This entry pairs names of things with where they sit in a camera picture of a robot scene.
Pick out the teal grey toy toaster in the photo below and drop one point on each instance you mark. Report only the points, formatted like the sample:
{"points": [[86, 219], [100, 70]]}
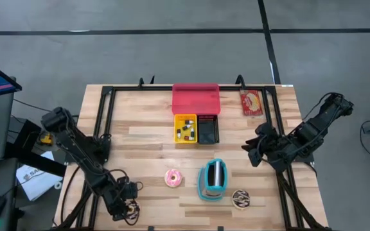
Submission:
{"points": [[212, 192]]}

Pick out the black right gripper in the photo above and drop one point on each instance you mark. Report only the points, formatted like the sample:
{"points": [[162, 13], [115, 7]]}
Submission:
{"points": [[268, 144]]}

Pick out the red ink dropper bottle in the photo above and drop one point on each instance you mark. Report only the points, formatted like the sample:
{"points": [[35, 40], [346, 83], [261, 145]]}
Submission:
{"points": [[188, 138]]}

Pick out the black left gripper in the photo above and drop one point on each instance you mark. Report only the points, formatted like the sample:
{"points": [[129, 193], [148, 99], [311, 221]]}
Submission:
{"points": [[117, 195]]}

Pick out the red snack packet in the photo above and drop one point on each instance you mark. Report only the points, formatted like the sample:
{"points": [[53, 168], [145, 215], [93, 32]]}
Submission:
{"points": [[251, 102]]}

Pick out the white printed paper sheet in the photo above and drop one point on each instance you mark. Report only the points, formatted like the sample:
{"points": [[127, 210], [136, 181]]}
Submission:
{"points": [[34, 183]]}

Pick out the blue ink dropper bottle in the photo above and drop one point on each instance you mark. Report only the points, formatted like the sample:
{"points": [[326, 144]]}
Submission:
{"points": [[187, 127]]}

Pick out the pink frosted toy donut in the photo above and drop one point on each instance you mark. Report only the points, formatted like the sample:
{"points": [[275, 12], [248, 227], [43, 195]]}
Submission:
{"points": [[169, 179]]}

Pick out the yellow plastic basket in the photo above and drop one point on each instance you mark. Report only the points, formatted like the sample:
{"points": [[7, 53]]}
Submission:
{"points": [[177, 141]]}

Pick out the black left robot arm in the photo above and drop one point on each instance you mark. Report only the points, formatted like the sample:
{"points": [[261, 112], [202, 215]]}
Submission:
{"points": [[75, 144]]}

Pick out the chocolate frosted toy donut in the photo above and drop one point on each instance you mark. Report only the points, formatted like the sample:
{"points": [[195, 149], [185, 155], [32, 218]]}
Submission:
{"points": [[135, 210], [240, 199]]}

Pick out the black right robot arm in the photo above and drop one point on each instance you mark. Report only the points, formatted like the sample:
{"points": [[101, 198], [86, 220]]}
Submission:
{"points": [[313, 128]]}

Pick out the yellow small device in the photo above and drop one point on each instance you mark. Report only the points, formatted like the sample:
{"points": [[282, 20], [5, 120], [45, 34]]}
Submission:
{"points": [[47, 139]]}

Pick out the black plastic basket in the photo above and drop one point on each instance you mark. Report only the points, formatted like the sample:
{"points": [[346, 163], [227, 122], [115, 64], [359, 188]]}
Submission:
{"points": [[207, 133]]}

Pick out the black aluminium table frame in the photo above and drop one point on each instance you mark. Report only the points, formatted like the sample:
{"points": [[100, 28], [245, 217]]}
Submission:
{"points": [[133, 88]]}

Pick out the red plastic bin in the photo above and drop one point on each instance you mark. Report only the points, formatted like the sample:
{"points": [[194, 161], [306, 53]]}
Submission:
{"points": [[196, 99]]}

